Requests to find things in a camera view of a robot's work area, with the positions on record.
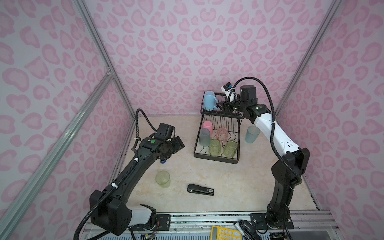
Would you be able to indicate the green cup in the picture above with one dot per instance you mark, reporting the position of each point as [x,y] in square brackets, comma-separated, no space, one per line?
[230,149]
[215,148]
[163,179]

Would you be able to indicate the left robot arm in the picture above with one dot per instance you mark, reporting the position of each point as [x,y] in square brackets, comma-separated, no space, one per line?
[110,210]

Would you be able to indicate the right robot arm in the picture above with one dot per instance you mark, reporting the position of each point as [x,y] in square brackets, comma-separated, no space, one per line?
[292,160]

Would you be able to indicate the yellow calculator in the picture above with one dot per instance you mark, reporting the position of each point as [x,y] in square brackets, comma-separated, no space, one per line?
[219,233]

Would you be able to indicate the black stapler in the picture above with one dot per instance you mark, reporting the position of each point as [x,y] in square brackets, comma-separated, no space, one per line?
[196,189]

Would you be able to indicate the clear pink plastic cup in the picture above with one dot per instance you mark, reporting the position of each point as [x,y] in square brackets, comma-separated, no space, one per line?
[222,134]

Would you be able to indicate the teal textured cup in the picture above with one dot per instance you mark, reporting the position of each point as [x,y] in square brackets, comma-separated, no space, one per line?
[252,134]
[204,138]

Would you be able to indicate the black wire dish rack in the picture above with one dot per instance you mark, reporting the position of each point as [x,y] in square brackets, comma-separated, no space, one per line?
[219,119]

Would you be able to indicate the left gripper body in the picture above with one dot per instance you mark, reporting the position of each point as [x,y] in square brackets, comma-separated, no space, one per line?
[173,146]

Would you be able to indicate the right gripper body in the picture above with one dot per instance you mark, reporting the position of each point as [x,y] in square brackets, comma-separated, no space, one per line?
[238,105]

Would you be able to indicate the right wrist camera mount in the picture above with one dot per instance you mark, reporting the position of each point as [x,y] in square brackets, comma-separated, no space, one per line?
[229,91]

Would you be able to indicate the black tool front rail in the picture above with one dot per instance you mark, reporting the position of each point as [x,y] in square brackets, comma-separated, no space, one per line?
[249,230]

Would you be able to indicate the opaque pink plastic cup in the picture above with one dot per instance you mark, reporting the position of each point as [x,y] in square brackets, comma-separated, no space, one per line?
[209,126]

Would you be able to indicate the white mug blue handle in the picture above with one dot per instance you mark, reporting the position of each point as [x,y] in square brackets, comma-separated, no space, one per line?
[210,101]

